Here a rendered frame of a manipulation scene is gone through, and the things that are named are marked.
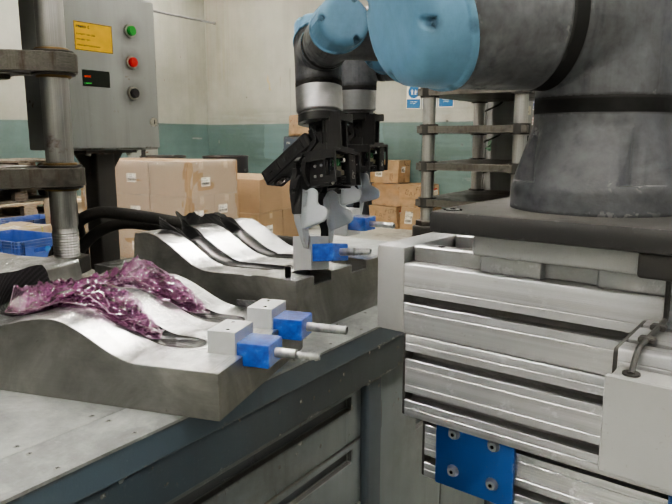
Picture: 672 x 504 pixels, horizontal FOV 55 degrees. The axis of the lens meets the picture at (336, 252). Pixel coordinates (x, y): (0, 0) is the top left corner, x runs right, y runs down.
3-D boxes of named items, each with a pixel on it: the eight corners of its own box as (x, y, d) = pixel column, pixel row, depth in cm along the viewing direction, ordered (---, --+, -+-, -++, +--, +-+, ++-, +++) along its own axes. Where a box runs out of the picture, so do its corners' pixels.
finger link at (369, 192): (378, 218, 132) (373, 175, 129) (354, 216, 135) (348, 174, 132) (385, 213, 134) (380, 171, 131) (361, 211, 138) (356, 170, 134)
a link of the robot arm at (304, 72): (298, 7, 97) (287, 27, 105) (300, 78, 97) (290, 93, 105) (347, 10, 99) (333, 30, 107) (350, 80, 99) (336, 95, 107)
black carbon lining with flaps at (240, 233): (337, 268, 116) (337, 216, 115) (281, 284, 103) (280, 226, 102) (202, 249, 136) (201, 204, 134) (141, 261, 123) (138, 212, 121)
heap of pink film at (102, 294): (219, 308, 93) (217, 255, 91) (148, 346, 76) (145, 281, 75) (70, 295, 100) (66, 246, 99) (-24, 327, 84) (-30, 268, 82)
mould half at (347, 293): (382, 302, 119) (383, 230, 117) (296, 338, 98) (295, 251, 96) (194, 271, 147) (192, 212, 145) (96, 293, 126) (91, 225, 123)
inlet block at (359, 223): (399, 237, 129) (400, 211, 128) (387, 241, 125) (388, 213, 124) (346, 231, 137) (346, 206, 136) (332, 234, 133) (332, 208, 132)
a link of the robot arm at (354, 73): (374, 28, 120) (332, 30, 123) (374, 88, 122) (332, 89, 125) (386, 34, 127) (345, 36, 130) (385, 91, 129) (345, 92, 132)
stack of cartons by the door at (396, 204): (441, 229, 785) (443, 160, 770) (429, 232, 758) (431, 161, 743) (381, 223, 832) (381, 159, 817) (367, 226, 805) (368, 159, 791)
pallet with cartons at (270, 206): (305, 249, 639) (304, 174, 626) (260, 263, 567) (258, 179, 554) (208, 241, 692) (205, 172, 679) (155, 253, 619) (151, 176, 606)
